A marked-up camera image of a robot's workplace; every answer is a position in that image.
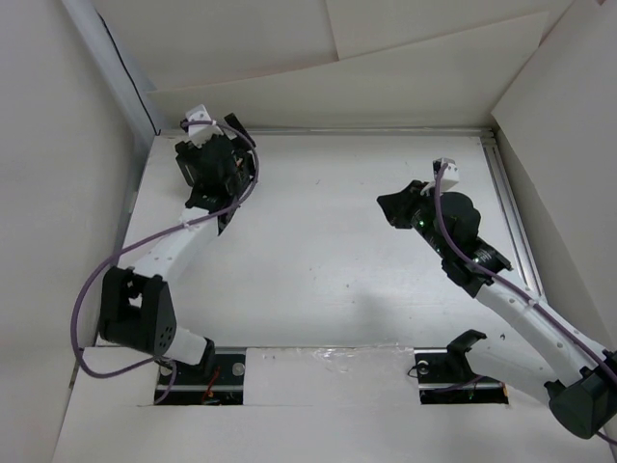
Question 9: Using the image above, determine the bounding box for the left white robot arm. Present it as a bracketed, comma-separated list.
[98, 105, 258, 383]

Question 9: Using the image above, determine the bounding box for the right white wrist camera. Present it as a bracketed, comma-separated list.
[420, 157, 460, 196]

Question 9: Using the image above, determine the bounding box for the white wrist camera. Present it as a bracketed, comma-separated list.
[182, 104, 219, 148]
[420, 157, 460, 196]

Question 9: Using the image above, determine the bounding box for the black two-compartment organizer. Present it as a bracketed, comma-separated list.
[232, 142, 255, 187]

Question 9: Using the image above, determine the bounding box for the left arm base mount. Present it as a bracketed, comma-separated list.
[153, 347, 247, 406]

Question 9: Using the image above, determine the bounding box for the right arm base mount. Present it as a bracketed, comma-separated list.
[407, 330, 509, 405]

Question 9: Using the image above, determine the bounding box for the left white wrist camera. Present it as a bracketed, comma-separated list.
[182, 104, 219, 148]

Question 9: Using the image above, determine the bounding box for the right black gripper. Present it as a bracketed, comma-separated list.
[377, 179, 453, 259]

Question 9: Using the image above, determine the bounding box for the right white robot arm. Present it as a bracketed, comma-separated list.
[377, 180, 616, 439]

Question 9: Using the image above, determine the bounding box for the aluminium rail right edge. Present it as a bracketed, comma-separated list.
[481, 132, 546, 298]

